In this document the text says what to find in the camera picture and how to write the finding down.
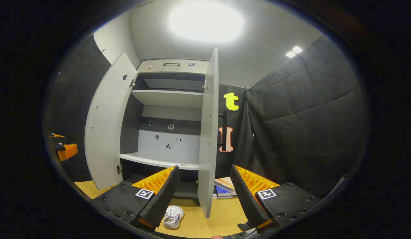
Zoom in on tan book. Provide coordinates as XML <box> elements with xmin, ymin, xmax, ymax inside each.
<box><xmin>214</xmin><ymin>177</ymin><xmax>237</xmax><ymax>194</ymax></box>

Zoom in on black backdrop cloth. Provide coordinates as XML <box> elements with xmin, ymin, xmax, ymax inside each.
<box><xmin>46</xmin><ymin>33</ymin><xmax>370</xmax><ymax>199</ymax></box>

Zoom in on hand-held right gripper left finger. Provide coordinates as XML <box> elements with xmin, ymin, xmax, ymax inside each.
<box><xmin>92</xmin><ymin>165</ymin><xmax>180</xmax><ymax>232</ymax></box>

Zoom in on white canvas shoe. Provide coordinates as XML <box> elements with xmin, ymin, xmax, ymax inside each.
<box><xmin>163</xmin><ymin>205</ymin><xmax>185</xmax><ymax>229</ymax></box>

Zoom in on blue book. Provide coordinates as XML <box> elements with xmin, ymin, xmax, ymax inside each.
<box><xmin>214</xmin><ymin>185</ymin><xmax>238</xmax><ymax>199</ymax></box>

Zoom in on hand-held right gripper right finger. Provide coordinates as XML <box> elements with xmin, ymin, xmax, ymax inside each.
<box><xmin>230</xmin><ymin>164</ymin><xmax>322</xmax><ymax>232</ymax></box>

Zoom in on large ceiling light panel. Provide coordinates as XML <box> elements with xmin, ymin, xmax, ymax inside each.
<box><xmin>168</xmin><ymin>2</ymin><xmax>245</xmax><ymax>43</ymax></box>

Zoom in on black door handle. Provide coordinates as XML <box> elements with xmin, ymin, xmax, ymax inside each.
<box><xmin>218</xmin><ymin>111</ymin><xmax>228</xmax><ymax>147</ymax></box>

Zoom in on grey shoe cabinet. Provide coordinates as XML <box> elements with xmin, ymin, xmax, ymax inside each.
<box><xmin>119</xmin><ymin>59</ymin><xmax>209</xmax><ymax>206</ymax></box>

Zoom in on small ceiling light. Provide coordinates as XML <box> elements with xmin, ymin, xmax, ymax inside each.
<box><xmin>286</xmin><ymin>45</ymin><xmax>303</xmax><ymax>59</ymax></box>

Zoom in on grey cabinet door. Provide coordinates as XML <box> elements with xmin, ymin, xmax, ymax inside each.
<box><xmin>197</xmin><ymin>48</ymin><xmax>219</xmax><ymax>219</ymax></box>
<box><xmin>84</xmin><ymin>52</ymin><xmax>138</xmax><ymax>190</ymax></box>

